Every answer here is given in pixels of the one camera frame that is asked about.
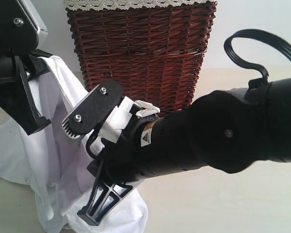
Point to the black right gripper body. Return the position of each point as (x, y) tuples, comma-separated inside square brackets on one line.
[(115, 145)]

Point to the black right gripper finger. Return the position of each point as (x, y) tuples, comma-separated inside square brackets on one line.
[(104, 197)]

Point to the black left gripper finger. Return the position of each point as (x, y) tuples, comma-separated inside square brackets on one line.
[(31, 122)]

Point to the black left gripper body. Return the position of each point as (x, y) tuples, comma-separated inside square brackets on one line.
[(15, 74)]

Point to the white t-shirt with red lettering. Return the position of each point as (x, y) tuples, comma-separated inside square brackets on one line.
[(56, 169)]

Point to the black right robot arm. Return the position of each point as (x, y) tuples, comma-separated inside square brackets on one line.
[(226, 130)]

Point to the brown wicker basket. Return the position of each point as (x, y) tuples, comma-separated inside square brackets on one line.
[(155, 53)]

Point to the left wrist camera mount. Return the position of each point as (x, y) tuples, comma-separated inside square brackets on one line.
[(22, 30)]

